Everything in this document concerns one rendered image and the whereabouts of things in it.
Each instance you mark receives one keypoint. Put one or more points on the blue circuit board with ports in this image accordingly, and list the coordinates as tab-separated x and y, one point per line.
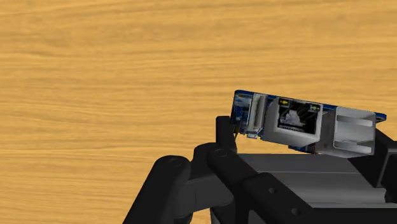
297	124

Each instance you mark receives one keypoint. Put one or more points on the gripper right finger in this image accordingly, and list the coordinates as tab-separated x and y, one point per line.
384	158

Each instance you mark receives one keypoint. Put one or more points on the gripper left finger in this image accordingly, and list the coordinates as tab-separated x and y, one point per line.
229	173

